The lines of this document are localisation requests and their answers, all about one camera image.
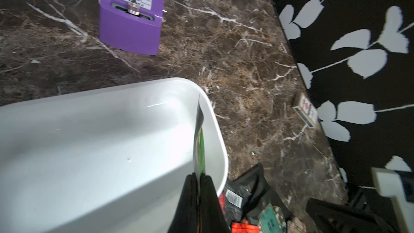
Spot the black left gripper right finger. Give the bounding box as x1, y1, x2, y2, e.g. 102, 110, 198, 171
198, 174, 230, 233

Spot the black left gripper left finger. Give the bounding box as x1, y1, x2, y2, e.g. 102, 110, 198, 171
168, 173, 198, 233

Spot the white plastic storage box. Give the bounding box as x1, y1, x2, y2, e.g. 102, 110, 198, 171
1, 78, 229, 233

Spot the orange tea bag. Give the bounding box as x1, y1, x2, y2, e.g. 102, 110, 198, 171
231, 222, 260, 233

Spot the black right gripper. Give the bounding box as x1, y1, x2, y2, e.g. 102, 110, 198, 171
306, 168, 414, 233

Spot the green label tea bag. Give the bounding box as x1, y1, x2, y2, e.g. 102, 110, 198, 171
193, 99, 205, 182

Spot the purple metronome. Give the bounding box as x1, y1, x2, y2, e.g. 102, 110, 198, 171
99, 0, 165, 55

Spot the teal label tea bag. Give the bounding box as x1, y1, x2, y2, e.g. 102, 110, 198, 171
258, 204, 286, 233

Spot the black barcode tea bag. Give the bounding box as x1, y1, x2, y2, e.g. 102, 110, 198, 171
223, 163, 292, 227

